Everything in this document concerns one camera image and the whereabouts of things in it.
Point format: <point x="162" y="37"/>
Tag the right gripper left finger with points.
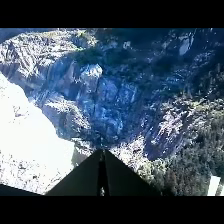
<point x="83" y="180"/>

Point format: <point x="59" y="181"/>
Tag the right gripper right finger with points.
<point x="126" y="181"/>

